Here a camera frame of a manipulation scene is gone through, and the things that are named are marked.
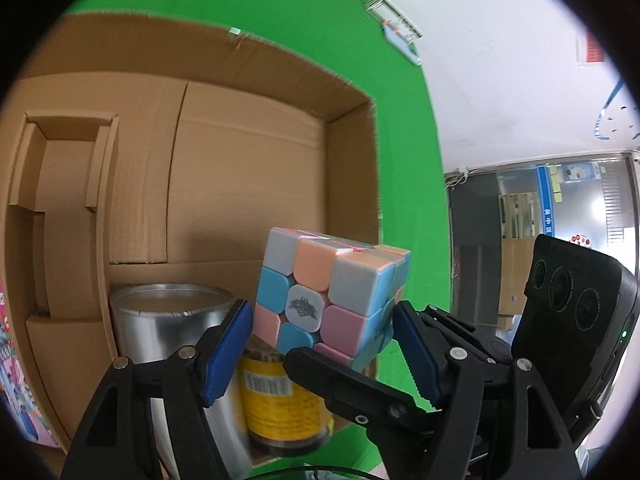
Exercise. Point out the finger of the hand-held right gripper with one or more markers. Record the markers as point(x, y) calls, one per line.
point(340, 385)
point(465, 332)

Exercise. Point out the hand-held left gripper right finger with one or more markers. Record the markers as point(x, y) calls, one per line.
point(417, 355)

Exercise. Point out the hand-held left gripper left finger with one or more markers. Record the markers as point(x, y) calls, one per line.
point(225, 355)

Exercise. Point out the yellow can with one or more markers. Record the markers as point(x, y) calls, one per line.
point(280, 405)

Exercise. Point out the metal cup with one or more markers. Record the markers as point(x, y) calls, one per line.
point(150, 325)

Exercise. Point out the pastel puzzle cube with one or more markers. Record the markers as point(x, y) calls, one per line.
point(310, 270)

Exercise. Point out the cardboard box with inner flaps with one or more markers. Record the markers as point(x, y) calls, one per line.
point(225, 160)

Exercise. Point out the glass door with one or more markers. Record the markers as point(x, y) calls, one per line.
point(500, 270)

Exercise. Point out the red round decoration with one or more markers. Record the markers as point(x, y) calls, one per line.
point(584, 241)

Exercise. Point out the blue door sign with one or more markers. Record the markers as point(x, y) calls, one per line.
point(549, 200)

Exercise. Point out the green tablecloth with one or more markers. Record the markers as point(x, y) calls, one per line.
point(410, 160)

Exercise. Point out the colourful cartoon toy box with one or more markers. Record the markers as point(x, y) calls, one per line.
point(15, 385)

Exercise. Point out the red wall sign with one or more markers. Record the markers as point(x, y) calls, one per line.
point(592, 50)

